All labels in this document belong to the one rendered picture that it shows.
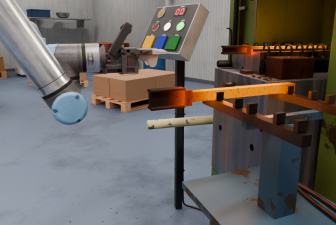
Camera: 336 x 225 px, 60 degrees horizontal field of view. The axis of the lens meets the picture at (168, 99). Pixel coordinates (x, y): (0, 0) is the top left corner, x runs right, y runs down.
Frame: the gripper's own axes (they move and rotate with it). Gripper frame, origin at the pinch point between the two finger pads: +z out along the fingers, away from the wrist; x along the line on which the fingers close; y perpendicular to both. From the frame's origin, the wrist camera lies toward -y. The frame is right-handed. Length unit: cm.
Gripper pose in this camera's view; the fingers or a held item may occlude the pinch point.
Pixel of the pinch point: (161, 50)
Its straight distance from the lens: 99.3
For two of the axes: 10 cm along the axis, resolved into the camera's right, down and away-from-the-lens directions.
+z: 9.6, -0.6, 2.6
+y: 0.0, 9.8, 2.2
